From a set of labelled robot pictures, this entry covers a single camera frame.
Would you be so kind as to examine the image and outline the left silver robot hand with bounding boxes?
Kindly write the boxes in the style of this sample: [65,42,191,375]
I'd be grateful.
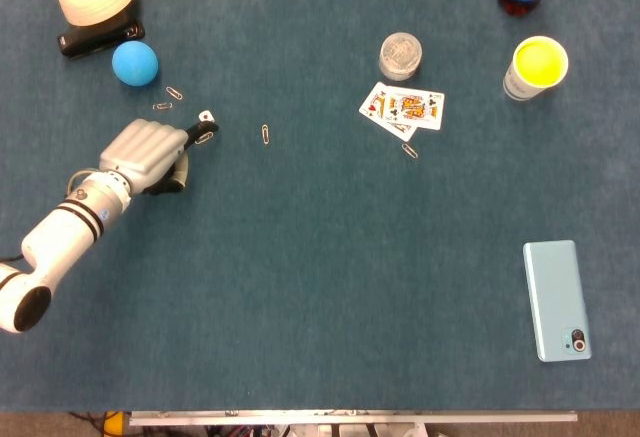
[98,118,221,196]

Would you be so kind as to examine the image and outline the blue ball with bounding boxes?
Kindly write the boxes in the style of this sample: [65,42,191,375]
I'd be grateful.
[111,40,160,88]

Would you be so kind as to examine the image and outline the black stapler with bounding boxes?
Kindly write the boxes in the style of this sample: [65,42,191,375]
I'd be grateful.
[56,12,146,60]

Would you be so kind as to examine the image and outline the king of hearts card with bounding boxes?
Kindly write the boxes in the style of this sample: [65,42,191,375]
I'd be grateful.
[358,81,390,120]

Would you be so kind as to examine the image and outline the white playing card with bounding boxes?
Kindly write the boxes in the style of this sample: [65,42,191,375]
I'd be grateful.
[382,119,419,143]

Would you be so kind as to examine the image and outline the clear round lidded jar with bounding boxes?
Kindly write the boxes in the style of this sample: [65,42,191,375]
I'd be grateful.
[378,32,423,82]

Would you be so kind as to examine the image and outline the king of clubs card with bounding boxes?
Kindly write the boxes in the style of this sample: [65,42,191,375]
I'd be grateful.
[382,89,446,132]

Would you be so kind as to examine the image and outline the yellow object under table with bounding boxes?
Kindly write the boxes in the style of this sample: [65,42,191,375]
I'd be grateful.
[103,410,124,437]

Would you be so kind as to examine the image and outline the paper cup yellow inside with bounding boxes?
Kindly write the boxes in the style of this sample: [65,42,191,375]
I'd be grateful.
[502,35,570,103]

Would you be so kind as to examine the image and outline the light blue smartphone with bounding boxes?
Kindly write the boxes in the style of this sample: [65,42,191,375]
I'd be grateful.
[522,239,593,364]

